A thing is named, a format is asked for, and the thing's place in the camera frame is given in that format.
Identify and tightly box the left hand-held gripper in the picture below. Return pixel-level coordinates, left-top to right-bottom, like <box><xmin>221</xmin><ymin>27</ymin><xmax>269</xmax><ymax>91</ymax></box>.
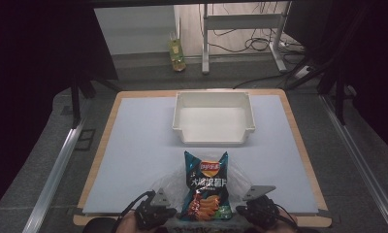
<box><xmin>133</xmin><ymin>188</ymin><xmax>178</xmax><ymax>231</ymax></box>

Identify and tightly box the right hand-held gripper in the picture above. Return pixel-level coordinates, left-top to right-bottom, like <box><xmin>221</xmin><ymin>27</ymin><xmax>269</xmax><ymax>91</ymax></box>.
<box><xmin>235</xmin><ymin>184</ymin><xmax>280</xmax><ymax>231</ymax></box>

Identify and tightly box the clear plastic bag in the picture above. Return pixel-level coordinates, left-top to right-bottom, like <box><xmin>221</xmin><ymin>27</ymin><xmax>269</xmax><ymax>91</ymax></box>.
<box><xmin>151</xmin><ymin>158</ymin><xmax>253</xmax><ymax>212</ymax></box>

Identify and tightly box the blue potato chip bag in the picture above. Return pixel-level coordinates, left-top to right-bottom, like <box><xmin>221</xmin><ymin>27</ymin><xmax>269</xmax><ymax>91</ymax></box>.
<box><xmin>180</xmin><ymin>150</ymin><xmax>233</xmax><ymax>222</ymax></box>

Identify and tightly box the white plastic bin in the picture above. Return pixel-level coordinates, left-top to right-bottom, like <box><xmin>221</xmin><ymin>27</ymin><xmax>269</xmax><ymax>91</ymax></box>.
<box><xmin>172</xmin><ymin>90</ymin><xmax>257</xmax><ymax>146</ymax></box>

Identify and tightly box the person's left hand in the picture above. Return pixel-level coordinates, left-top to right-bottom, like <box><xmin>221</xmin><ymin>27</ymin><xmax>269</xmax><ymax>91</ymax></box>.
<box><xmin>114</xmin><ymin>211</ymin><xmax>151</xmax><ymax>233</ymax></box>

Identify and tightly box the person's right hand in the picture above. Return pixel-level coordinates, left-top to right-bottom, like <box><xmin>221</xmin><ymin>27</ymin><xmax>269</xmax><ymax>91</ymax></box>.
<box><xmin>263</xmin><ymin>208</ymin><xmax>299</xmax><ymax>233</ymax></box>

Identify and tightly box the light blue table mat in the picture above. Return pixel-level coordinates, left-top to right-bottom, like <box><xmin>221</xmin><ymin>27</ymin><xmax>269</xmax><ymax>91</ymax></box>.
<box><xmin>82</xmin><ymin>94</ymin><xmax>320</xmax><ymax>216</ymax></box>

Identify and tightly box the black tripod stand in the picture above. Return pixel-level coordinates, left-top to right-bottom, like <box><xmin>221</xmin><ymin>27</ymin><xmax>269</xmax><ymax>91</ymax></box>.
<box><xmin>69</xmin><ymin>72</ymin><xmax>122</xmax><ymax>130</ymax></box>

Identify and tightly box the black metal stand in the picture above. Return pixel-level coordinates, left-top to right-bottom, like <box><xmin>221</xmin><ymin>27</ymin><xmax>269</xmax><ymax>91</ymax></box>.
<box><xmin>285</xmin><ymin>56</ymin><xmax>359</xmax><ymax>126</ymax></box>

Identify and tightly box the white power strip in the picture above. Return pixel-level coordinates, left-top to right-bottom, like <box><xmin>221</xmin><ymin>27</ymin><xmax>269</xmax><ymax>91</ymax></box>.
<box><xmin>293</xmin><ymin>64</ymin><xmax>313</xmax><ymax>81</ymax></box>

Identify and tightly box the green bottle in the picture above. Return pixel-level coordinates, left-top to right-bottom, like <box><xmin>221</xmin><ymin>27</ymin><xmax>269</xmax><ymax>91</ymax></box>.
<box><xmin>168</xmin><ymin>30</ymin><xmax>187</xmax><ymax>73</ymax></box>

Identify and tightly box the black curtain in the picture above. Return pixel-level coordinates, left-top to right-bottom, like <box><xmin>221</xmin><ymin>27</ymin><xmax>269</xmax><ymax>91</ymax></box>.
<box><xmin>283</xmin><ymin>0</ymin><xmax>388</xmax><ymax>160</ymax></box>
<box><xmin>0</xmin><ymin>0</ymin><xmax>119</xmax><ymax>216</ymax></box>

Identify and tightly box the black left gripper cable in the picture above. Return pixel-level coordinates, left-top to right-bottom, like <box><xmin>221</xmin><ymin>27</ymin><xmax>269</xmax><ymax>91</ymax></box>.
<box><xmin>112</xmin><ymin>189</ymin><xmax>156</xmax><ymax>233</ymax></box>

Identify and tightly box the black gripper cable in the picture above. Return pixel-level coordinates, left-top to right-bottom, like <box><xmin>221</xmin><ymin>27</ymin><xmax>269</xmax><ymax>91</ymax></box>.
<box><xmin>112</xmin><ymin>189</ymin><xmax>156</xmax><ymax>233</ymax></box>
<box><xmin>274</xmin><ymin>203</ymin><xmax>303</xmax><ymax>233</ymax></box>

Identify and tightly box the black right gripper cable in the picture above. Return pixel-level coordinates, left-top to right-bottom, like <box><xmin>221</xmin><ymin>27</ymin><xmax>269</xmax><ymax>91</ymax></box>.
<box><xmin>274</xmin><ymin>203</ymin><xmax>303</xmax><ymax>233</ymax></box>

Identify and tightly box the aluminium rail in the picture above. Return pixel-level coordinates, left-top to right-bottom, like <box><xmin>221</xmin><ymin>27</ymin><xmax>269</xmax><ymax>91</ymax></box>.
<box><xmin>320</xmin><ymin>94</ymin><xmax>388</xmax><ymax>233</ymax></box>
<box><xmin>21</xmin><ymin>124</ymin><xmax>87</xmax><ymax>233</ymax></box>

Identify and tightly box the tangle of black floor cables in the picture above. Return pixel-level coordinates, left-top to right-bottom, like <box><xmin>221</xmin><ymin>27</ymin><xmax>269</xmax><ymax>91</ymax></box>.
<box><xmin>210</xmin><ymin>2</ymin><xmax>307</xmax><ymax>55</ymax></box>

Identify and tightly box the white desk frame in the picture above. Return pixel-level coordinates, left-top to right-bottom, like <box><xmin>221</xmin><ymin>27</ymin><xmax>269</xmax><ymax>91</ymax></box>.
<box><xmin>200</xmin><ymin>1</ymin><xmax>294</xmax><ymax>76</ymax></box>

